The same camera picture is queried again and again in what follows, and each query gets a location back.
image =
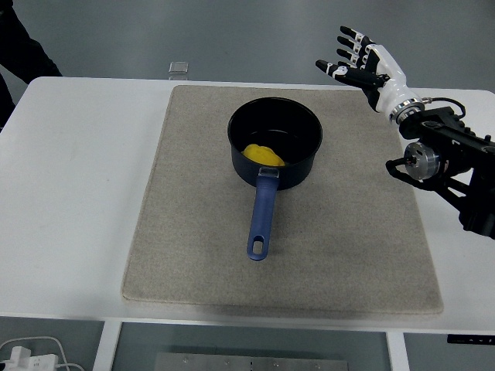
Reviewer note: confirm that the person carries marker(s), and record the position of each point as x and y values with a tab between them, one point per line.
23	46

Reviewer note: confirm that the yellow potato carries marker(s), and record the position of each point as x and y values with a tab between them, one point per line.
265	155

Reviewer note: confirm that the black table control panel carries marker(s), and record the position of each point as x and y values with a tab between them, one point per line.
470	339

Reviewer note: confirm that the grey metal plate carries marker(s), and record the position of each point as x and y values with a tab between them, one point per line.
251	363

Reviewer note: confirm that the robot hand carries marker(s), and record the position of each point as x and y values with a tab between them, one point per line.
386	87

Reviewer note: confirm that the small clear plastic box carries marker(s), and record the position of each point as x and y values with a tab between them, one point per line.
178	68

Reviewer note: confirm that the white power strip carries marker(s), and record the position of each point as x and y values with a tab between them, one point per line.
33	361

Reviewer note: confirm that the beige fabric mat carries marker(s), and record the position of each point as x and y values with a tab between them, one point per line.
201	239

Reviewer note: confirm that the white table leg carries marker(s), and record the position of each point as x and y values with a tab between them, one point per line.
398	353
105	348

